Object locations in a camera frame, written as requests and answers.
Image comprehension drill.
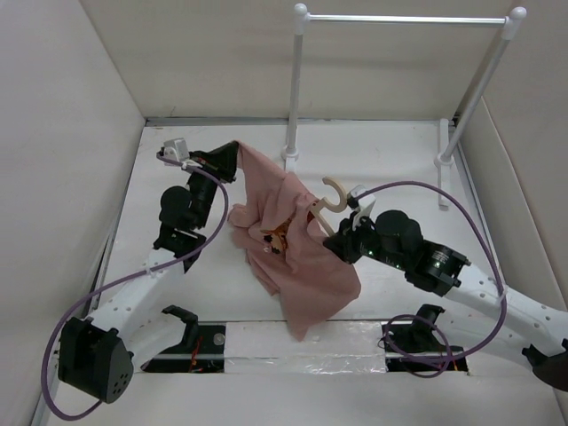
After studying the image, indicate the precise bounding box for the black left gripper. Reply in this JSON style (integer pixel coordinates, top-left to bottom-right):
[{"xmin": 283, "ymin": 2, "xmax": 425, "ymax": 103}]
[{"xmin": 178, "ymin": 141, "xmax": 237, "ymax": 229}]

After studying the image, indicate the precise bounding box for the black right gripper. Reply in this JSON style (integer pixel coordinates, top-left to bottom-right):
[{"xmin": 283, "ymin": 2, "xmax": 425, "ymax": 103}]
[{"xmin": 322, "ymin": 210, "xmax": 407, "ymax": 271}]

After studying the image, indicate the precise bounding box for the beige wooden hanger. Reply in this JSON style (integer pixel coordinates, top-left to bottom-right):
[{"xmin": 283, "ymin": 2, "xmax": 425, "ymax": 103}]
[{"xmin": 307, "ymin": 176, "xmax": 347, "ymax": 237}]

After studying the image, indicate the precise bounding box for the pink t shirt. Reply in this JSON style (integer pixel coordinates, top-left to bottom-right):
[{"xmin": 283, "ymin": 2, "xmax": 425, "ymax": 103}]
[{"xmin": 228, "ymin": 143, "xmax": 361, "ymax": 341}]

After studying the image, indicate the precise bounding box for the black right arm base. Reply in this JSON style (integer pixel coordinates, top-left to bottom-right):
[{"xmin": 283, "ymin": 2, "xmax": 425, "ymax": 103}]
[{"xmin": 377, "ymin": 304, "xmax": 447, "ymax": 378}]

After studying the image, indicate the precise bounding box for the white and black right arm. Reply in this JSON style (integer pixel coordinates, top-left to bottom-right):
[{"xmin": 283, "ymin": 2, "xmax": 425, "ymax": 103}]
[{"xmin": 324, "ymin": 210, "xmax": 567, "ymax": 391}]

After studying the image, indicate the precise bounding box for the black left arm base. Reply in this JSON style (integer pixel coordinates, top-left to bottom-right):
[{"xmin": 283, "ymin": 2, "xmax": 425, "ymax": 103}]
[{"xmin": 141, "ymin": 305, "xmax": 226, "ymax": 374}]

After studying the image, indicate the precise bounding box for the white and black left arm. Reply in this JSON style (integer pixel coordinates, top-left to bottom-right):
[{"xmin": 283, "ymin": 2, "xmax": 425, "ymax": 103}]
[{"xmin": 58, "ymin": 138, "xmax": 240, "ymax": 404}]

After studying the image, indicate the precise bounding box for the white clothes rack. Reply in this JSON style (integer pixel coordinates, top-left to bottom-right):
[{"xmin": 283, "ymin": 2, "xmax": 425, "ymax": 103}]
[{"xmin": 281, "ymin": 3, "xmax": 527, "ymax": 208}]

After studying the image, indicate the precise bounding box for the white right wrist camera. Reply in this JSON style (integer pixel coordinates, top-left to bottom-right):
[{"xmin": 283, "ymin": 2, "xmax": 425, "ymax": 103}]
[{"xmin": 347, "ymin": 185, "xmax": 376, "ymax": 231}]

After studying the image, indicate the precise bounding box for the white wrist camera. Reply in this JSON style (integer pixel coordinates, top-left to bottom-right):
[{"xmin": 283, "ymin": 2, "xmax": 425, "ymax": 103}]
[
  {"xmin": 156, "ymin": 138, "xmax": 196, "ymax": 169},
  {"xmin": 347, "ymin": 185, "xmax": 376, "ymax": 231}
]

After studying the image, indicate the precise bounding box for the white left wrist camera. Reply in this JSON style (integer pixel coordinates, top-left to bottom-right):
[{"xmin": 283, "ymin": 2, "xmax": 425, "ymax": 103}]
[{"xmin": 156, "ymin": 138, "xmax": 196, "ymax": 169}]

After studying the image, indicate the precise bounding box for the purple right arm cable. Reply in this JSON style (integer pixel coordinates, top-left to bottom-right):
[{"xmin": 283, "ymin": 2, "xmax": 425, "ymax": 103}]
[{"xmin": 359, "ymin": 180, "xmax": 508, "ymax": 376}]

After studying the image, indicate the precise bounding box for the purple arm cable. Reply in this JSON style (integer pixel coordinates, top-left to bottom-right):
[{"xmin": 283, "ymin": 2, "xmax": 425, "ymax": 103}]
[
  {"xmin": 359, "ymin": 180, "xmax": 508, "ymax": 376},
  {"xmin": 40, "ymin": 150, "xmax": 227, "ymax": 421}
]

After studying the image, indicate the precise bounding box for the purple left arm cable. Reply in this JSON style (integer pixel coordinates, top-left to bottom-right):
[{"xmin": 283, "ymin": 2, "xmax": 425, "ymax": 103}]
[{"xmin": 40, "ymin": 150, "xmax": 227, "ymax": 421}]

